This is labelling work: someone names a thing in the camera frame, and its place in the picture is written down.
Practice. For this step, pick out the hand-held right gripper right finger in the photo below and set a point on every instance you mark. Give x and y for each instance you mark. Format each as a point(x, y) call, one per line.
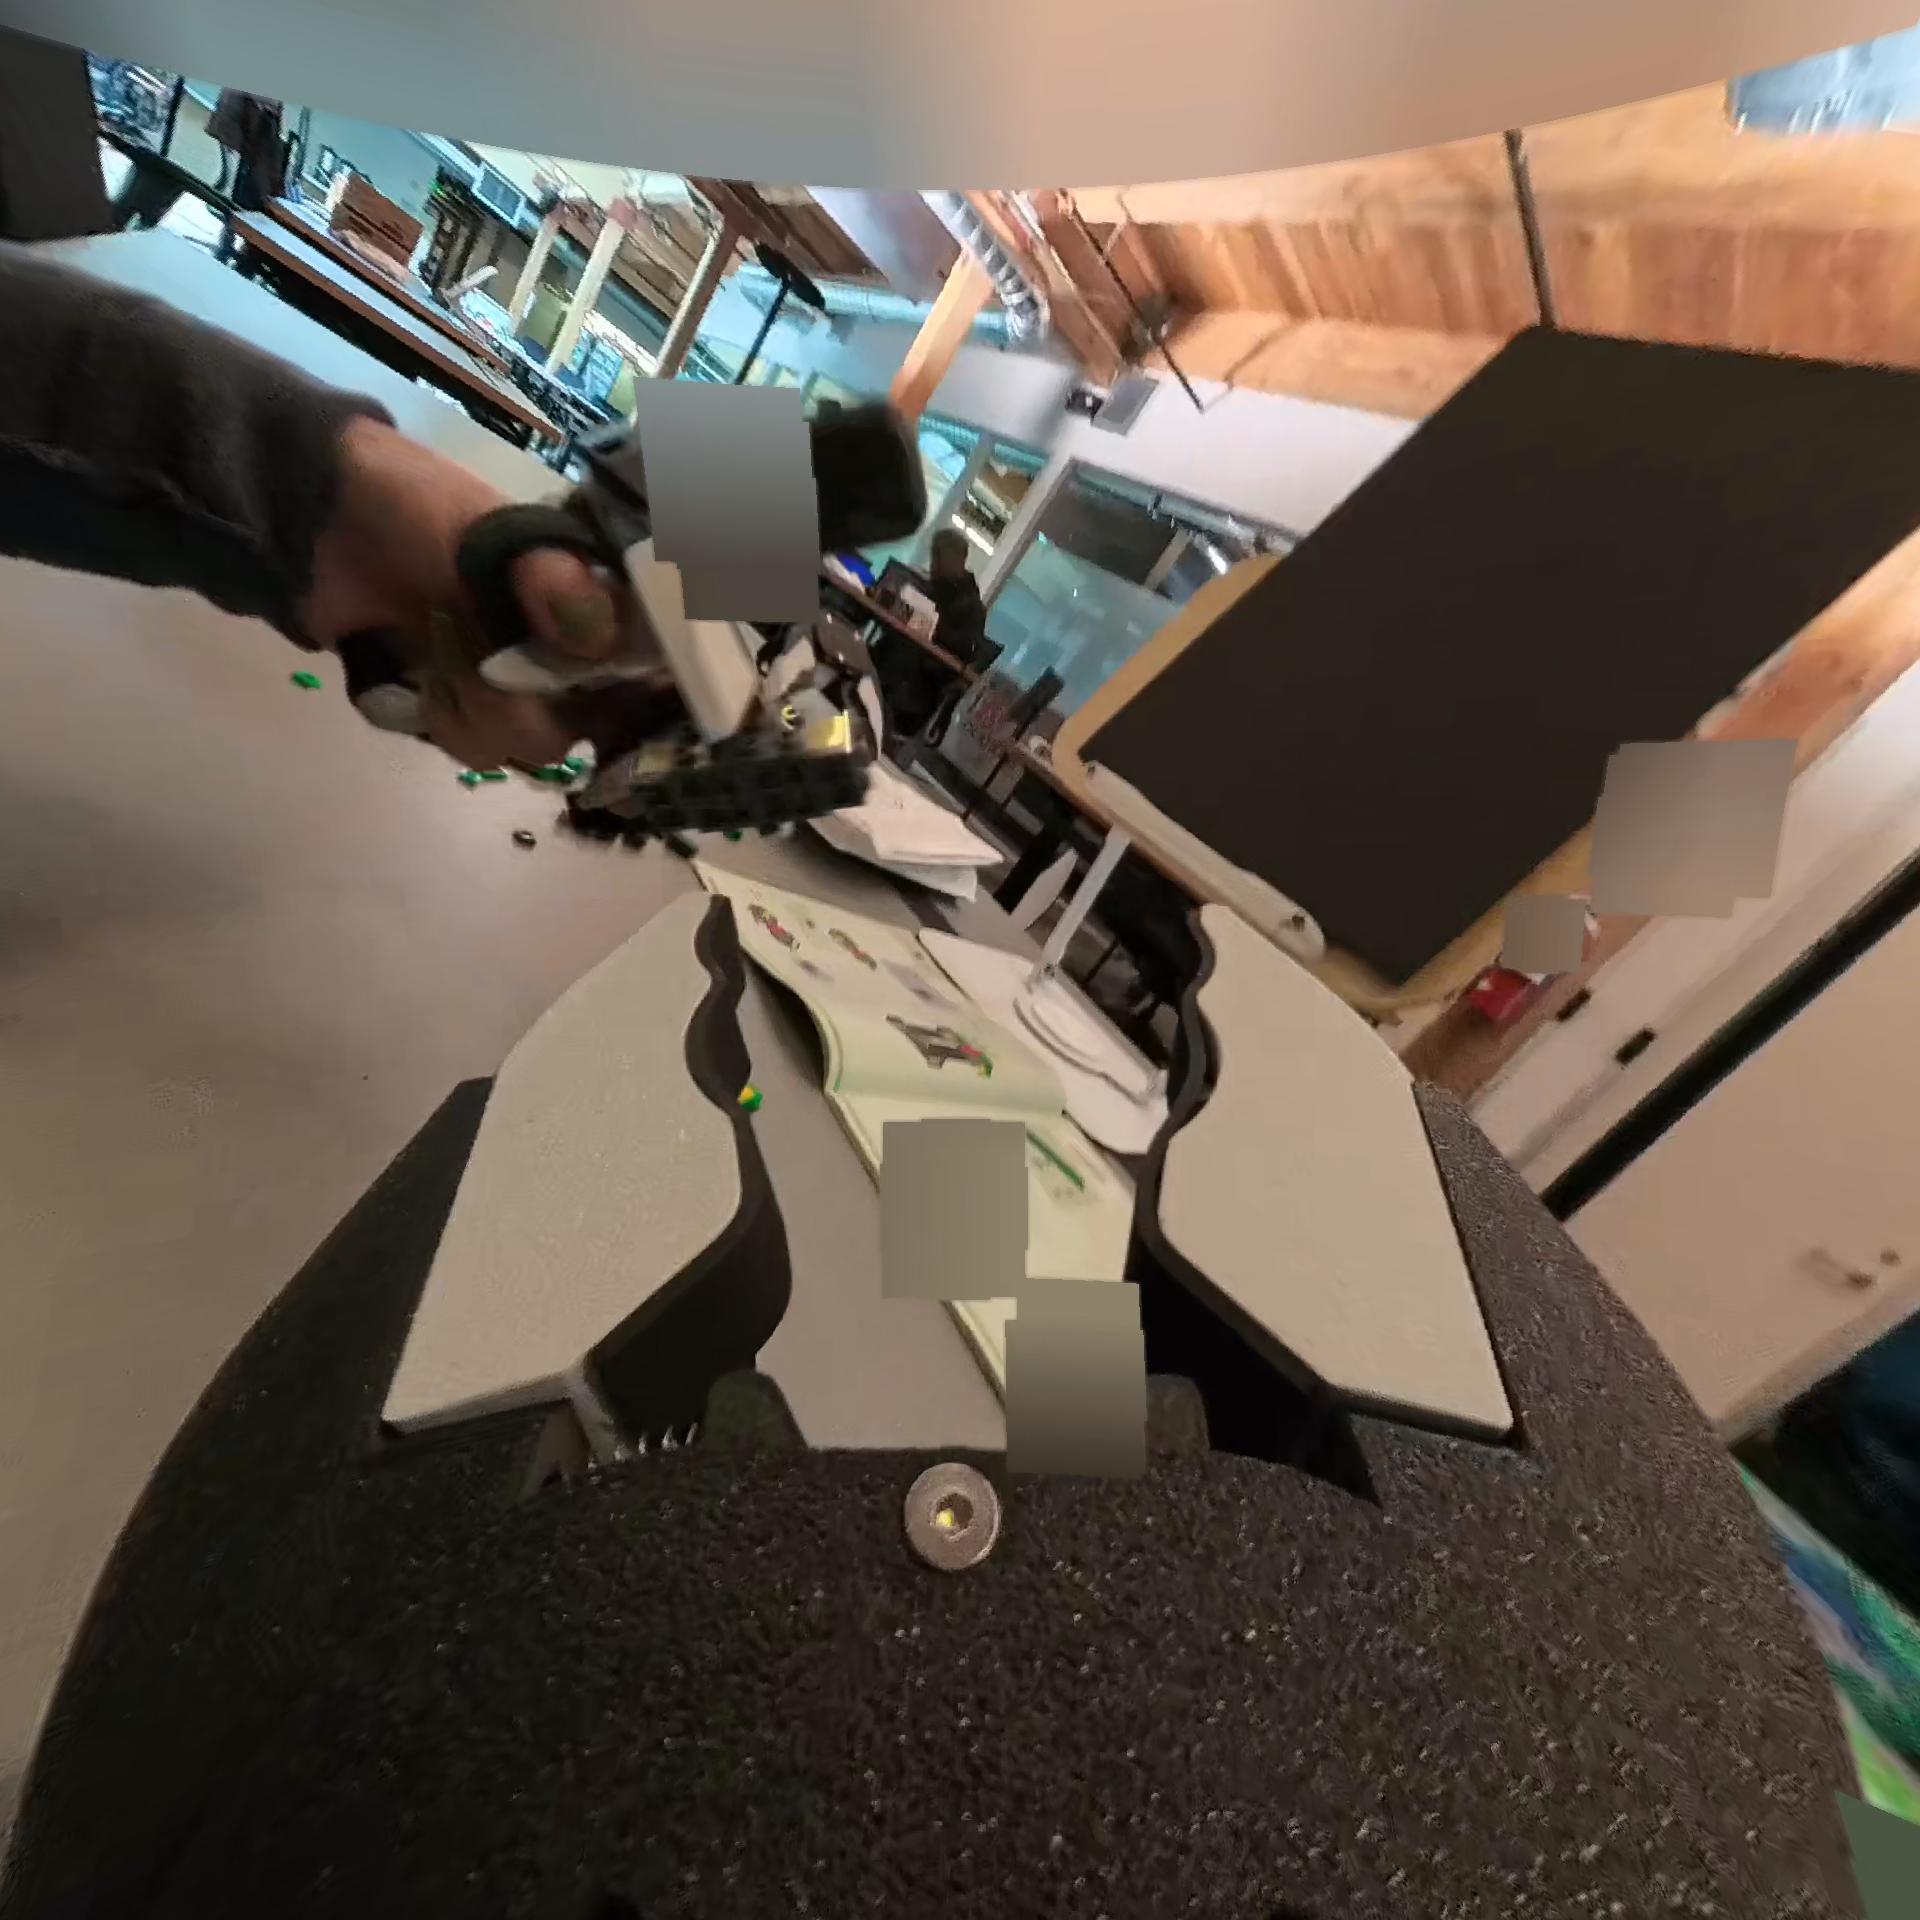
point(1323, 1173)

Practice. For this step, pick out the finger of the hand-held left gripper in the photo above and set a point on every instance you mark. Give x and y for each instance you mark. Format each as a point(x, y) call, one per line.
point(695, 645)
point(825, 705)

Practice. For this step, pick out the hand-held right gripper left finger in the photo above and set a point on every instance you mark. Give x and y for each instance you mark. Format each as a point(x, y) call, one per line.
point(586, 1136)

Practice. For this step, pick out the dark grey tan brick assembly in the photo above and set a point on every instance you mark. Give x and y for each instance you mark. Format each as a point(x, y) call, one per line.
point(731, 787)

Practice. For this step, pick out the person's left forearm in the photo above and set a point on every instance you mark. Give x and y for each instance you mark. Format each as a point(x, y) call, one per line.
point(149, 422)

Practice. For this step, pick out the grey desk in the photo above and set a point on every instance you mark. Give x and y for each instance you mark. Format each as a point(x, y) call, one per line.
point(224, 905)

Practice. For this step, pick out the person's left hand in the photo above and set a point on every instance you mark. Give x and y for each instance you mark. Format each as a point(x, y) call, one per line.
point(410, 509)

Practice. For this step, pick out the white paper sheets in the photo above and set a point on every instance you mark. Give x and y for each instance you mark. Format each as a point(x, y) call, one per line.
point(913, 834)

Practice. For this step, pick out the pile of small loose bricks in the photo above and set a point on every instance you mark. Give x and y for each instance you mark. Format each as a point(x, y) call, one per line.
point(521, 774)

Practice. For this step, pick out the red object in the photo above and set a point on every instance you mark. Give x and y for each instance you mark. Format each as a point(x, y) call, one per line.
point(1496, 991)

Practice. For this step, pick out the white round stand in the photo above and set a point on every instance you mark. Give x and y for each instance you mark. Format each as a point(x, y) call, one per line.
point(1085, 1036)

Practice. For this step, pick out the brick instruction booklet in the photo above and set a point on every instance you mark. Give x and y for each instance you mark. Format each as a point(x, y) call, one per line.
point(913, 1036)

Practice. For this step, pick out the long wooden table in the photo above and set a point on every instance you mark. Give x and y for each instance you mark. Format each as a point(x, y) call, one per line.
point(390, 305)

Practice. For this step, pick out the black topped wooden table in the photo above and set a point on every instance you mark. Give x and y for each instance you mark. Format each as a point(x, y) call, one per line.
point(1496, 630)

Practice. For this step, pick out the green printed box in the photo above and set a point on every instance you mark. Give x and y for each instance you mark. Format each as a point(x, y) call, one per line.
point(1850, 1581)

